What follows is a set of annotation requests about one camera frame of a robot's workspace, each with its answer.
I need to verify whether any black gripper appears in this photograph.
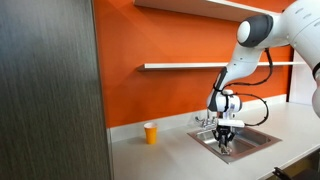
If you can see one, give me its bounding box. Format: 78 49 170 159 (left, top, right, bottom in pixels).
211 125 237 152

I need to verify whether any small handled object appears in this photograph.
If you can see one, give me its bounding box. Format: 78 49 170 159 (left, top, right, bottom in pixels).
219 145 233 157

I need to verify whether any stainless steel sink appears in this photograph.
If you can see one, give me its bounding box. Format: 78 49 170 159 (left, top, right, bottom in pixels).
186 125 283 165

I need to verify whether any orange paper cup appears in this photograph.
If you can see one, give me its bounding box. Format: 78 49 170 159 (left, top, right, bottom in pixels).
143 121 159 145

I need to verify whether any white backsplash strip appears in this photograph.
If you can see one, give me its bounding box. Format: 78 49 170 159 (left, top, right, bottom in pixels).
108 94 288 144

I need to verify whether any dark wood cabinet panel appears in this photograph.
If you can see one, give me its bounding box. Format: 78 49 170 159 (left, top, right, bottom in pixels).
0 0 113 180

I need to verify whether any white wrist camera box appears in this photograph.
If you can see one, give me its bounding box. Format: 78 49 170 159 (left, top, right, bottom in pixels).
217 118 246 129

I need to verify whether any chrome two-handle faucet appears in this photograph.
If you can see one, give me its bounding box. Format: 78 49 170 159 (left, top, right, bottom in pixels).
194 109 220 131

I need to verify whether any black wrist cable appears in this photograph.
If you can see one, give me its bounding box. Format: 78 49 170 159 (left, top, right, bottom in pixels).
222 48 275 128

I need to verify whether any thin white wall shelf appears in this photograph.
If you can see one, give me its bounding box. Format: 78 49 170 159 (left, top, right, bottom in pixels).
136 61 307 72

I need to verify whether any thick white wall shelf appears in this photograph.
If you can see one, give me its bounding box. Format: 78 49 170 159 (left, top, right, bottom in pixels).
133 0 282 23

